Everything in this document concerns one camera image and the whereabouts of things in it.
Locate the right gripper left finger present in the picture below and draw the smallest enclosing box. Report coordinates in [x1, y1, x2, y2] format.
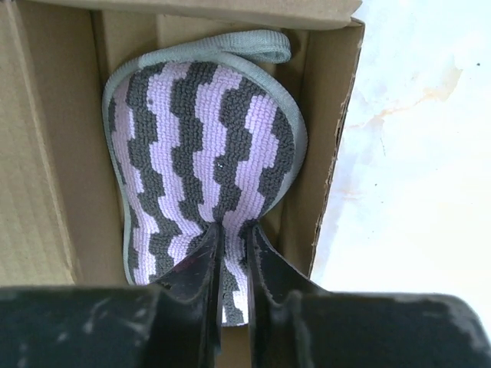
[1, 224, 223, 367]

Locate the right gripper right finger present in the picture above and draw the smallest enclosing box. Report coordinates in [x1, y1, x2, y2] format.
[246, 226, 490, 368]

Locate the brown cardboard express box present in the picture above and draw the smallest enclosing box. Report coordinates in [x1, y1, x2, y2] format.
[0, 0, 366, 368]

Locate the purple grey striped cloth pad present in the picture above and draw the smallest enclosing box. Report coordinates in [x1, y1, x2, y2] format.
[102, 30, 308, 327]

